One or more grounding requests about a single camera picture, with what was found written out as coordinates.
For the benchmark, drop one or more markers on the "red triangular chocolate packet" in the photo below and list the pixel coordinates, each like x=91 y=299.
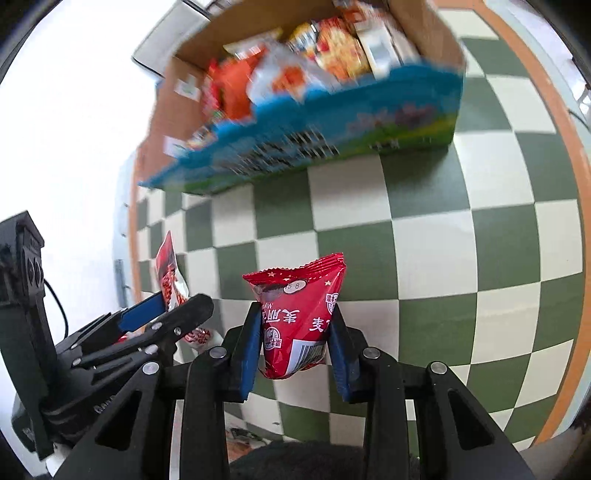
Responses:
x=295 y=318

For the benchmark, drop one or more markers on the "pile of snack packets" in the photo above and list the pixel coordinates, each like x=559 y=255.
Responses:
x=295 y=74

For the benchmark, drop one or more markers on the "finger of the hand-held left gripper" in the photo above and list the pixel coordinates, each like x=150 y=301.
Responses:
x=143 y=309
x=184 y=316

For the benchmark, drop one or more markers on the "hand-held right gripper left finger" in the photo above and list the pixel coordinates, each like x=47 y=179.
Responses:
x=247 y=350

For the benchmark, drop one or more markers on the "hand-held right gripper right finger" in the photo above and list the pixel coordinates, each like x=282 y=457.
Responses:
x=344 y=355

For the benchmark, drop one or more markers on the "red and white snack packet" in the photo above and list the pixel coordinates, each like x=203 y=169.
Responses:
x=171 y=281

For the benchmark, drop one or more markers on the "dark cloth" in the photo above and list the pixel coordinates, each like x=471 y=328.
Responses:
x=300 y=461

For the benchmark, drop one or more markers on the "blue printed cardboard box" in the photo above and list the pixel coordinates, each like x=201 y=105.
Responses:
x=406 y=120

